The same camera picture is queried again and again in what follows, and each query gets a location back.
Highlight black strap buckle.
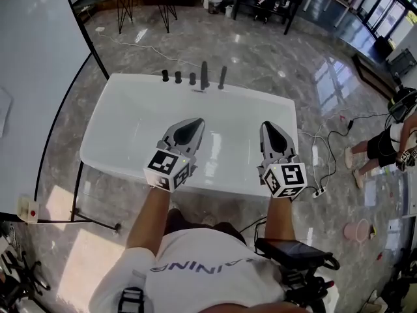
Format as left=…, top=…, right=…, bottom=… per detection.
left=117, top=286, right=145, bottom=313

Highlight white floor cable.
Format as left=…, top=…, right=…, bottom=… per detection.
left=93, top=26, right=203, bottom=70

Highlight white bathtub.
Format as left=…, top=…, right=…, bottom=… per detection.
left=79, top=72, right=300, bottom=205

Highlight pink basin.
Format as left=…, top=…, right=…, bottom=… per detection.
left=343, top=218, right=373, bottom=243

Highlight person's black shorts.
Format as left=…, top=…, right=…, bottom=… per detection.
left=164, top=207, right=248, bottom=241

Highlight person's right forearm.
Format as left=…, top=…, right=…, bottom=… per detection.
left=262, top=196, right=295, bottom=241

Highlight black monitor cable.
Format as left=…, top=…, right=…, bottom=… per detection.
left=238, top=216, right=268, bottom=241

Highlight black floor cable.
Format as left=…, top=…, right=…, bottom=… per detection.
left=324, top=113, right=392, bottom=189

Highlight wooden step platform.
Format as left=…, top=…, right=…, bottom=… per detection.
left=351, top=53, right=401, bottom=100

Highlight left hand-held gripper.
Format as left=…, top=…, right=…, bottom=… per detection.
left=143, top=117, right=207, bottom=194

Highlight black chest monitor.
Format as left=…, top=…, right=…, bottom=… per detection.
left=253, top=237, right=340, bottom=271

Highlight whiteboard on black stand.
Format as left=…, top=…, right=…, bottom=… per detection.
left=0, top=0, right=122, bottom=231

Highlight grey metal cart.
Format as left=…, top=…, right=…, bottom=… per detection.
left=386, top=48, right=415, bottom=78

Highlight person's white t-shirt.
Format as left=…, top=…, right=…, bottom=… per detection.
left=89, top=228, right=288, bottom=313

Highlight black handheld shower wand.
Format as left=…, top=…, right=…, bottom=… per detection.
left=217, top=65, right=228, bottom=91

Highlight white box with red button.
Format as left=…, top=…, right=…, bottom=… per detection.
left=17, top=194, right=40, bottom=224

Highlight black monitor mount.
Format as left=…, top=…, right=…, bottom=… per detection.
left=279, top=265, right=337, bottom=310

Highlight black faucet spout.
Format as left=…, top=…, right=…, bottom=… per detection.
left=199, top=61, right=210, bottom=91

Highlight glass window wall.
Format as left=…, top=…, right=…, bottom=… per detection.
left=357, top=0, right=417, bottom=46

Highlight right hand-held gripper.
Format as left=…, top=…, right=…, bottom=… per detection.
left=256, top=121, right=309, bottom=202

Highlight person's left forearm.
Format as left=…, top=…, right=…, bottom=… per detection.
left=125, top=185, right=173, bottom=251

